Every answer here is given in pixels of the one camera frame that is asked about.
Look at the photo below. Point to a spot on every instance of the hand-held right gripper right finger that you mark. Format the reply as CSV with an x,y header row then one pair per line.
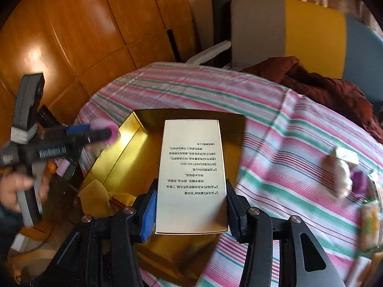
x,y
236,215

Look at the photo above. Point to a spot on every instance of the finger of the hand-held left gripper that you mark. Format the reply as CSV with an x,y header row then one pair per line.
x,y
77,130
100,134

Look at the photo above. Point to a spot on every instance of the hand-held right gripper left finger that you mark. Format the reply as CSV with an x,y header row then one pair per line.
x,y
148,215

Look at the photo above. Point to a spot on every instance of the pink fluffy puff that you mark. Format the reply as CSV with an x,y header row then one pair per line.
x,y
113,131

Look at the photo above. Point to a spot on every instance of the gold box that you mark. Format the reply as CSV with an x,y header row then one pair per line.
x,y
134,143

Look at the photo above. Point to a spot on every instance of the cream printed carton box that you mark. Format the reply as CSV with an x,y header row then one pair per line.
x,y
191,143

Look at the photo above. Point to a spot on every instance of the white plastic bag ball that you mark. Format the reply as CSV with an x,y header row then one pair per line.
x,y
339,176

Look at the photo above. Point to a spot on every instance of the cracker snack packet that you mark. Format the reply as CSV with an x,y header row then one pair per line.
x,y
370,224

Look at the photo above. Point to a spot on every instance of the person's left hand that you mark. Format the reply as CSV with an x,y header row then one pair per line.
x,y
12,188

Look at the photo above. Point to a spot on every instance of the orange fruit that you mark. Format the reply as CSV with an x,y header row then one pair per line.
x,y
50,169

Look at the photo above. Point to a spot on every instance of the yellow crumpled cloth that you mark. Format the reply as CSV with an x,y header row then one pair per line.
x,y
92,197

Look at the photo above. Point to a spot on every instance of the wooden panelled wardrobe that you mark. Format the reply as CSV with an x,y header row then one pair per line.
x,y
89,21

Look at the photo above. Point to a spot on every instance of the striped tablecloth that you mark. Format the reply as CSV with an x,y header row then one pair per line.
x,y
209,89

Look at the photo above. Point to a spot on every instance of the small purple object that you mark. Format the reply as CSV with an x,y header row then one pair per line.
x,y
359,181

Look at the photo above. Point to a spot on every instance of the white foam piece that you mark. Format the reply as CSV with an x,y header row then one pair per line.
x,y
215,50

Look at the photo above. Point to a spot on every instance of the dark red cloth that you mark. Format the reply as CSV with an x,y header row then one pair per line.
x,y
329,89

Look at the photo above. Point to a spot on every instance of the black rolled mat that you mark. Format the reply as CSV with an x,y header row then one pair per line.
x,y
221,21

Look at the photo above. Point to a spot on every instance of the grey yellow blue sofa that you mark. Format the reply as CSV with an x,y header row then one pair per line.
x,y
314,27

